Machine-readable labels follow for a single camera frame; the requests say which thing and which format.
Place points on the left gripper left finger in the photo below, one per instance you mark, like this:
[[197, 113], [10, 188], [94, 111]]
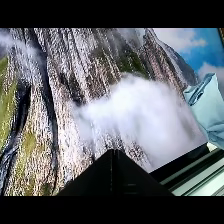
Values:
[[96, 176]]

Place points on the silver frame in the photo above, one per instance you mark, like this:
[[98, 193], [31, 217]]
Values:
[[203, 181]]

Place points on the light blue shirt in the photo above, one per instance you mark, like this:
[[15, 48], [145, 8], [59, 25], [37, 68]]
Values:
[[210, 110]]

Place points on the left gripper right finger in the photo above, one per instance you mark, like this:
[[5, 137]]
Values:
[[133, 178]]

